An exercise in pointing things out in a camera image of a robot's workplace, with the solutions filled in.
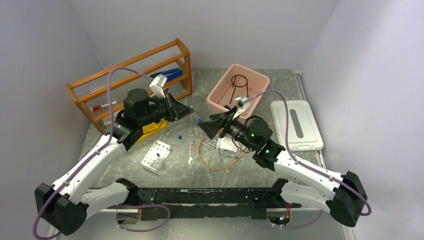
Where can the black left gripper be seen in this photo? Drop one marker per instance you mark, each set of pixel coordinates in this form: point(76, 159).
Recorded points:
point(175, 110)

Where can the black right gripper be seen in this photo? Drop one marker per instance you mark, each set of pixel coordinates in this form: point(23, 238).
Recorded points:
point(223, 120)

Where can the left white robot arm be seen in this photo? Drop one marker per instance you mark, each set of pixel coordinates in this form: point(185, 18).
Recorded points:
point(66, 203)

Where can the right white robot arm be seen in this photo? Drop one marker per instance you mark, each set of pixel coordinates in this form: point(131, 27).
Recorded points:
point(342, 195)

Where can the yellow foam tray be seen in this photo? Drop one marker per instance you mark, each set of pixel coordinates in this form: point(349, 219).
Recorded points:
point(151, 129)

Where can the blue black stapler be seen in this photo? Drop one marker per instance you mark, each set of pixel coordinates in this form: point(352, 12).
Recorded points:
point(170, 74)

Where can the orange wooden shelf rack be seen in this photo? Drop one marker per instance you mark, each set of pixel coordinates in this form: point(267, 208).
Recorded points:
point(91, 91)

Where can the pink plastic bin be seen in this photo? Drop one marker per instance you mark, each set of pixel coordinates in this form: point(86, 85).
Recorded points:
point(237, 81)

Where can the yellow rubber tubing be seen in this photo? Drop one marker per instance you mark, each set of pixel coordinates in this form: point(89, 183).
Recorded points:
point(213, 161)

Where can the white test tube rack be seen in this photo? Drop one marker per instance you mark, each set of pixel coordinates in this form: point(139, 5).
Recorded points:
point(148, 162)

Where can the red white marker pen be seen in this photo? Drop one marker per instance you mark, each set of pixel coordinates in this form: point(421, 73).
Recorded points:
point(106, 105)

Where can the white plastic bin lid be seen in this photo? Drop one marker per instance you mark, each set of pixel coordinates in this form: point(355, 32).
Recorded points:
point(298, 124)

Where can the white wire gauze square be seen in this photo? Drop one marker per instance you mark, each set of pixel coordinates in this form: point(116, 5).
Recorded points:
point(226, 143)

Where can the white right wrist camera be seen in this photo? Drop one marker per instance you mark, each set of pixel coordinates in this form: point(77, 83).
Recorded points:
point(241, 105)

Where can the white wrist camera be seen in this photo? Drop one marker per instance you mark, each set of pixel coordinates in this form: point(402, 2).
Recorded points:
point(157, 86)
point(241, 105)

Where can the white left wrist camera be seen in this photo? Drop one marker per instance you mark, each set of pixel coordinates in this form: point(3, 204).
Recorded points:
point(157, 86)

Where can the black wire tripod stand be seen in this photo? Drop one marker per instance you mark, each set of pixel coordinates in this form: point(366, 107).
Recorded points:
point(235, 85)

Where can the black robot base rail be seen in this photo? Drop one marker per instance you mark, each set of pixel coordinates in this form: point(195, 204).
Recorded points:
point(196, 203)

